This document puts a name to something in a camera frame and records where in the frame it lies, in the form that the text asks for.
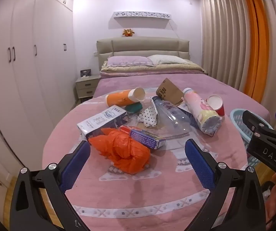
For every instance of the orange curtain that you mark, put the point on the orange curtain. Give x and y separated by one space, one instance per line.
255 41

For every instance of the white wardrobe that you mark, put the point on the white wardrobe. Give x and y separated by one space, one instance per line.
27 65

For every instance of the polka dot paper wrapper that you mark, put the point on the polka dot paper wrapper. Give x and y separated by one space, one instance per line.
148 115

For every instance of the small picture frame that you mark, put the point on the small picture frame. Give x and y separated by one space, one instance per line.
85 73

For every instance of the grey nightstand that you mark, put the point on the grey nightstand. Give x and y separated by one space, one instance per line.
86 89

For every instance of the purple pillow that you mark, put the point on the purple pillow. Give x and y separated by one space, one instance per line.
128 61

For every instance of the light blue plastic basket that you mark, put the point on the light blue plastic basket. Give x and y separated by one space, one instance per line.
239 120

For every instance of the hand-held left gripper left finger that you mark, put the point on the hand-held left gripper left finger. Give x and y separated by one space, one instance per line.
76 163

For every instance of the beige padded headboard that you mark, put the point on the beige padded headboard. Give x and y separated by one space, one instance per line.
142 47

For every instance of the beige curtain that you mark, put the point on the beige curtain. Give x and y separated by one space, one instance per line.
222 41

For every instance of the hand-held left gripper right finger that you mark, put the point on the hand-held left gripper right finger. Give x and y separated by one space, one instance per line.
199 166

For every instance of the orange plastic bag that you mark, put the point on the orange plastic bag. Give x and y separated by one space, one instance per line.
121 151

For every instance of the red paper cup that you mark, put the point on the red paper cup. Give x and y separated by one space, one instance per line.
217 104

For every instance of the pink cartoon cylinder can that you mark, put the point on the pink cartoon cylinder can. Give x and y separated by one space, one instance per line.
198 108

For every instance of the orange cylinder can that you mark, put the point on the orange cylinder can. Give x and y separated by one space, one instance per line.
118 98

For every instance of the purple bedspread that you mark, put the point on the purple bedspread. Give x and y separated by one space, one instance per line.
128 83

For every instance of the orange plush toy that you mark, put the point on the orange plush toy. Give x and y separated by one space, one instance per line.
127 33

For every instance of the pink printed blanket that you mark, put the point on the pink printed blanket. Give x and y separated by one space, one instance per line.
133 197

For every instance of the white and blue carton box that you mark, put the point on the white and blue carton box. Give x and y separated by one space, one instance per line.
99 121

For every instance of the white patterned wall shelf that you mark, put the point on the white patterned wall shelf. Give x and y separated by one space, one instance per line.
141 15

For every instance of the brown cardboard piece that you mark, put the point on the brown cardboard piece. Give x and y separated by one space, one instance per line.
169 91

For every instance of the clear plastic bottle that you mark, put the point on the clear plastic bottle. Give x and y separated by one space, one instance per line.
174 120

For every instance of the teal packet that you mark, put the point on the teal packet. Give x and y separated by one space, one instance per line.
133 107

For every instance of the white patterned pillow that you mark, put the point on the white patterned pillow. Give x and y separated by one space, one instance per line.
166 59

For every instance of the red and blue flat box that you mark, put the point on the red and blue flat box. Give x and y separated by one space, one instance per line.
145 139

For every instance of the beige folded quilt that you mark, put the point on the beige folded quilt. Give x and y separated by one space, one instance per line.
152 69

